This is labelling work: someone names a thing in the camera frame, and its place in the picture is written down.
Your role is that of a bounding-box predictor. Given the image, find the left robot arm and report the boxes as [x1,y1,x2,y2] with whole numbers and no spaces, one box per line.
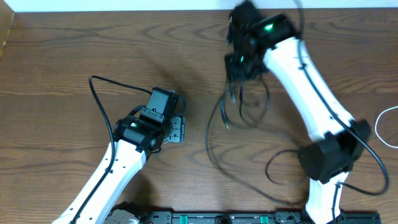
[55,87,185,223]

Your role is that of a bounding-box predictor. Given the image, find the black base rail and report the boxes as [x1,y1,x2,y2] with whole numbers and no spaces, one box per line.
[105,202,382,224]

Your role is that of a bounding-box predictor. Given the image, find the white cable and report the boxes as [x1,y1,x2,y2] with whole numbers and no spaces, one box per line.
[374,105,398,149]

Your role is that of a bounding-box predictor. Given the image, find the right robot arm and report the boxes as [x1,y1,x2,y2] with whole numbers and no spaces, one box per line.
[224,1,371,223]

